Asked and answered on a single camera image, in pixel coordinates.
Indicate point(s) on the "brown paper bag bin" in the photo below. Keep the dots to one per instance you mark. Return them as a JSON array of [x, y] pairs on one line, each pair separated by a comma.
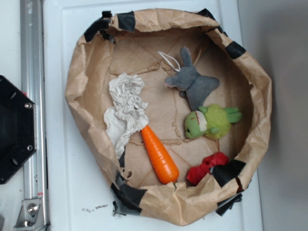
[[147, 43]]

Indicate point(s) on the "metal corner bracket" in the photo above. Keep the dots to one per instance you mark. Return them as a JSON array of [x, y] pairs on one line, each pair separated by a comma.
[[30, 216]]

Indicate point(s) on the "crumpled white cloth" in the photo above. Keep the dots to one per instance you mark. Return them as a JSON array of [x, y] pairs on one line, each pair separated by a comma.
[[127, 115]]

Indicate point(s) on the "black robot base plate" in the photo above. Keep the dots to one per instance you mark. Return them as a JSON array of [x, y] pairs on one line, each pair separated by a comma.
[[17, 129]]

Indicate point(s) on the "gray plush animal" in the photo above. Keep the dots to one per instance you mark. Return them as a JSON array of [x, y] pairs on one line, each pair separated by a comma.
[[192, 86]]

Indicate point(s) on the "green plush toy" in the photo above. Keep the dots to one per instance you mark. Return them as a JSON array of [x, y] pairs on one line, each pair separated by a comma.
[[213, 122]]

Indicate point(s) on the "red crumpled cloth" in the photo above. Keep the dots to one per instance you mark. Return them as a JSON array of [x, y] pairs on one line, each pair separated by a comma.
[[197, 173]]

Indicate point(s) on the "orange plastic carrot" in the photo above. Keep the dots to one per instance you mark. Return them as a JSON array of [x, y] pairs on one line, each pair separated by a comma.
[[164, 166]]

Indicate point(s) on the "aluminum extrusion rail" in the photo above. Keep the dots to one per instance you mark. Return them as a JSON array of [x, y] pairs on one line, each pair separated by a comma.
[[32, 66]]

